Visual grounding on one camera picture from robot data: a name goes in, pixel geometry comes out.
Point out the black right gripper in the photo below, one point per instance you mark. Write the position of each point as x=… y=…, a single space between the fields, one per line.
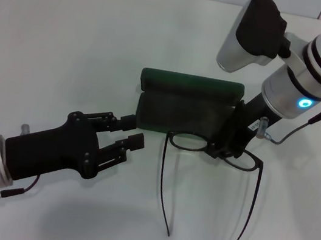
x=243 y=124

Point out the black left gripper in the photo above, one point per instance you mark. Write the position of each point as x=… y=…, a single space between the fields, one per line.
x=51 y=148

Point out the black thin-frame glasses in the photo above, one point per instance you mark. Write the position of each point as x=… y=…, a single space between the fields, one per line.
x=259 y=165

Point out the green glasses case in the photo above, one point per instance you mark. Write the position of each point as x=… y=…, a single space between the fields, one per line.
x=180 y=111

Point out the silver connector plug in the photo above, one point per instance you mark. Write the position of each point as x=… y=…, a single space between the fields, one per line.
x=262 y=128
x=25 y=129

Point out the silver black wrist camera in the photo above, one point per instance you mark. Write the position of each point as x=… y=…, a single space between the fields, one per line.
x=256 y=25

